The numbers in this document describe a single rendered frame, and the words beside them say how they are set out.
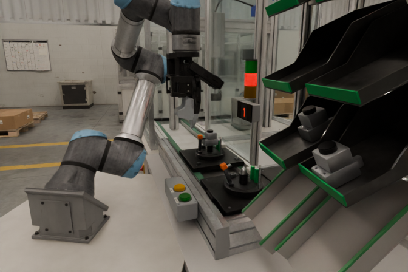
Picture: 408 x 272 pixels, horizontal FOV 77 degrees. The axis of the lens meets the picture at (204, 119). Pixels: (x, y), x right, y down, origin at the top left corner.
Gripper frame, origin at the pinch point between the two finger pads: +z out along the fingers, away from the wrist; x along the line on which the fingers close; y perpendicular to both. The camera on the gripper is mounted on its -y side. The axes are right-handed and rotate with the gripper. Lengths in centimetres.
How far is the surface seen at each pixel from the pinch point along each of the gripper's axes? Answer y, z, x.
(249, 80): -30.3, -10.1, -22.1
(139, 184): 13, 37, -42
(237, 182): -17.8, 24.2, -5.8
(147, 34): 0, -32, -87
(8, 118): 207, 87, -494
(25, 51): 254, -41, -852
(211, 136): -19.9, 16.2, -36.8
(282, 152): -14.6, 3.1, 21.9
